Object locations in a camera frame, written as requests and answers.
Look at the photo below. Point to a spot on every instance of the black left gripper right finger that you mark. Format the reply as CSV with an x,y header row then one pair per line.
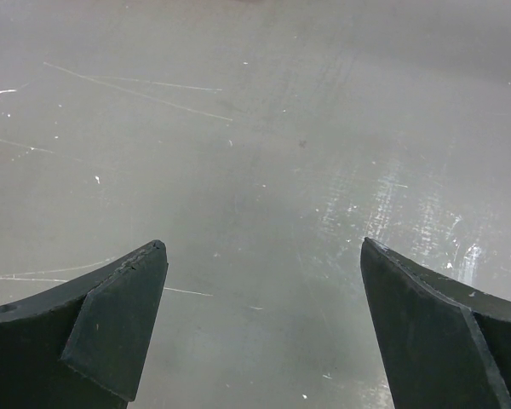
x,y
443,344

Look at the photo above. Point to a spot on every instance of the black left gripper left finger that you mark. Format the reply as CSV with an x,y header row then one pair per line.
x,y
83,344

